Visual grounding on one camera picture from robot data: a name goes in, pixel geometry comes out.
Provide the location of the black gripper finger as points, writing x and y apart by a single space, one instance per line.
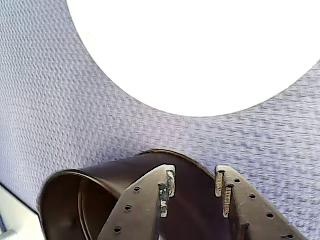
257 215
140 205

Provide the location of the blue woven cloth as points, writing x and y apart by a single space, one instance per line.
50 100

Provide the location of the silver monitor stand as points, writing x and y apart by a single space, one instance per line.
15 212

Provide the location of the white round plate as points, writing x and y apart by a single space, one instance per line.
187 50

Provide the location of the black metal bucket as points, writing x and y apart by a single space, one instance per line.
62 200

